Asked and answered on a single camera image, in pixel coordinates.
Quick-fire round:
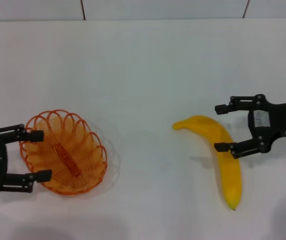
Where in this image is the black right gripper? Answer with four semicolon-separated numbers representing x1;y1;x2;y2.
214;93;286;160

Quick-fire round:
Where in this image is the orange wire basket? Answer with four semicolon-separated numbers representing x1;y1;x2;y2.
19;108;108;197

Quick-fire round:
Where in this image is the yellow banana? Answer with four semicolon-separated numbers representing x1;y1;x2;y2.
172;114;242;212

